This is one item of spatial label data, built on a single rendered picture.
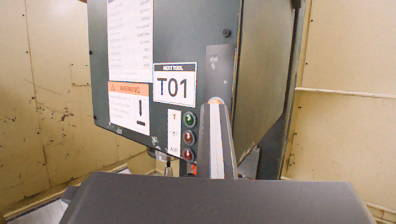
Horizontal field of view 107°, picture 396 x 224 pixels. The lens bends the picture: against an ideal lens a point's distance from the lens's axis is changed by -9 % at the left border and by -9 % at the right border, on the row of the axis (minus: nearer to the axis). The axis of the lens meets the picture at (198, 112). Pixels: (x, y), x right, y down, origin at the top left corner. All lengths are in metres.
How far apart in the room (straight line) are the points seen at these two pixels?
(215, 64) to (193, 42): 0.05
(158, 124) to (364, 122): 1.18
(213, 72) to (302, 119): 1.07
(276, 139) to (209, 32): 0.76
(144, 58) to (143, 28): 0.06
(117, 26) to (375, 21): 1.25
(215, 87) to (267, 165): 0.80
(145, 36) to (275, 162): 0.86
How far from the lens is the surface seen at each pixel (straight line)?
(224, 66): 0.24
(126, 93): 0.40
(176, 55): 0.29
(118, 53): 0.43
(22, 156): 1.50
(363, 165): 1.37
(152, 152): 0.58
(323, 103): 1.25
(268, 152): 0.97
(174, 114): 0.29
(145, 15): 0.36
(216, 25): 0.26
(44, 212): 1.66
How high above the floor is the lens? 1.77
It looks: 11 degrees down
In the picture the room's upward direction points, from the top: 2 degrees clockwise
